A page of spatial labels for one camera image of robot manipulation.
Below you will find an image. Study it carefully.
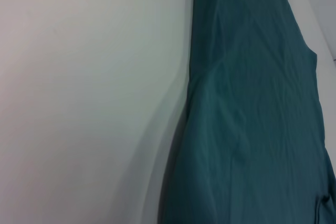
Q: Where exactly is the teal blue shirt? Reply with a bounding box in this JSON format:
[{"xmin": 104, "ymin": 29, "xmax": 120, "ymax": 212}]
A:
[{"xmin": 156, "ymin": 0, "xmax": 336, "ymax": 224}]

